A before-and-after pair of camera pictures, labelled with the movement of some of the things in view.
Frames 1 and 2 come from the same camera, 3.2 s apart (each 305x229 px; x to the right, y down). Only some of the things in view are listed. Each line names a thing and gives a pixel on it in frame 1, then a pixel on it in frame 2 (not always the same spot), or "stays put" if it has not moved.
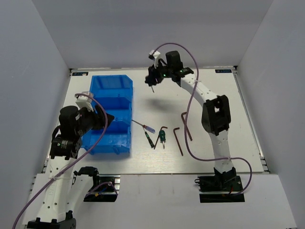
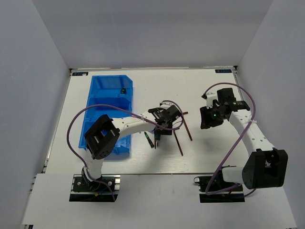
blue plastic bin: x=116 y=92 stays put
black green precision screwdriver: x=151 y=144 stays put
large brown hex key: x=182 y=114 stays put
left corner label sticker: x=80 y=73 stays put
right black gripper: x=153 y=75 → x=207 y=121
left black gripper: x=100 y=118 → x=168 y=132
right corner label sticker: x=223 y=71 stays put
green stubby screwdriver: x=162 y=135 → x=157 y=138
